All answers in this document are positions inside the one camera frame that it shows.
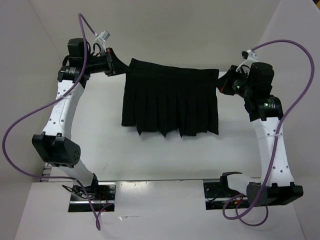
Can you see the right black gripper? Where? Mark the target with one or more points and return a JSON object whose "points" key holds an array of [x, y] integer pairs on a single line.
{"points": [[224, 83]]}

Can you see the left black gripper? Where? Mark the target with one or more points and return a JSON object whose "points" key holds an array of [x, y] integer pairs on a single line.
{"points": [[113, 65]]}

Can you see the black skirt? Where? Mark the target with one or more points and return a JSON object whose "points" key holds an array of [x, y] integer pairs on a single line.
{"points": [[159, 98]]}

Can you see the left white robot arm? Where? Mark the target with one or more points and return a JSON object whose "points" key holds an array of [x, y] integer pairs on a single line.
{"points": [[54, 144]]}

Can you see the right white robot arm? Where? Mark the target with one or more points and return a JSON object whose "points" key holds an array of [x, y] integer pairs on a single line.
{"points": [[276, 186]]}

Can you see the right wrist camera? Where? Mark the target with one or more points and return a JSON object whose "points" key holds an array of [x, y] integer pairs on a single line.
{"points": [[249, 57]]}

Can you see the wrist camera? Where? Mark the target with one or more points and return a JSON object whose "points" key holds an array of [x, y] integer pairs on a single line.
{"points": [[101, 38], [249, 57]]}

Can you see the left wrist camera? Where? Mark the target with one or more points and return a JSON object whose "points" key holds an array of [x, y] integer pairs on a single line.
{"points": [[101, 38]]}

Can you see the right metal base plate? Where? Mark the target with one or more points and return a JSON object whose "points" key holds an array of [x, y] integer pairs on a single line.
{"points": [[215, 197]]}

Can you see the metal base plate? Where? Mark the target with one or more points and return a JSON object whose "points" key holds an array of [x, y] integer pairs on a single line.
{"points": [[215, 197], [103, 199]]}

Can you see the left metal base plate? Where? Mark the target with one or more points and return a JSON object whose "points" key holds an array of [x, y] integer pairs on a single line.
{"points": [[103, 199]]}

